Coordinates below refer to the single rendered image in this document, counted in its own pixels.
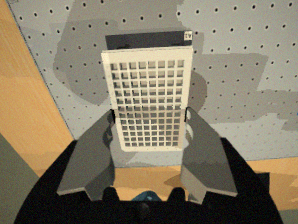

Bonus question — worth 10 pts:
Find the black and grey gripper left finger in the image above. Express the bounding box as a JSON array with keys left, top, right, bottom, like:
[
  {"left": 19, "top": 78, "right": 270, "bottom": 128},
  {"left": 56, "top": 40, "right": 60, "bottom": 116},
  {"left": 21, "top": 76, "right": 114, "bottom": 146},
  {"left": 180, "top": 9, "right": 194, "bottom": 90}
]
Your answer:
[{"left": 13, "top": 109, "right": 116, "bottom": 224}]

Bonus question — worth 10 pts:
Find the cream well plate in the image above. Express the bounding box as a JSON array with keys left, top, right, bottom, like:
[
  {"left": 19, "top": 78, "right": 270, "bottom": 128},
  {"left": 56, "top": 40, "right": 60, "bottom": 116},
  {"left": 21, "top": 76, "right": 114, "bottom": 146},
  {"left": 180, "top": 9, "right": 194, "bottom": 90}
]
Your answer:
[{"left": 101, "top": 46, "right": 193, "bottom": 151}]

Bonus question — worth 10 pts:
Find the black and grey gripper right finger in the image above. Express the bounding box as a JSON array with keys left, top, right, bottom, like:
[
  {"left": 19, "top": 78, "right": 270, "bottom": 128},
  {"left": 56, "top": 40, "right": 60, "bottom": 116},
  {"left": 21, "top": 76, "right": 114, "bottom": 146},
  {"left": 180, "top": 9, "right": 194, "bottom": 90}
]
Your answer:
[{"left": 180, "top": 107, "right": 283, "bottom": 224}]

